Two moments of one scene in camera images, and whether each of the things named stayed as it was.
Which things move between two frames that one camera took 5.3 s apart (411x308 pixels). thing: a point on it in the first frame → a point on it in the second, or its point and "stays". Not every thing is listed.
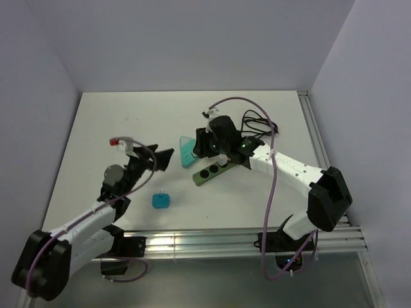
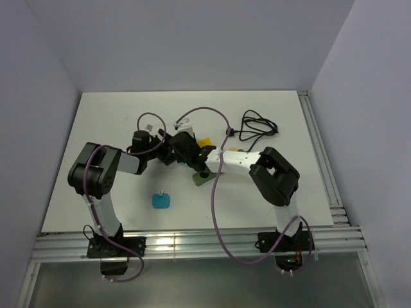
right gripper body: x=209 y=146 → x=182 y=159
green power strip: x=211 y=172 stays
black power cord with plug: x=253 y=124 stays
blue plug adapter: x=161 y=201 stays
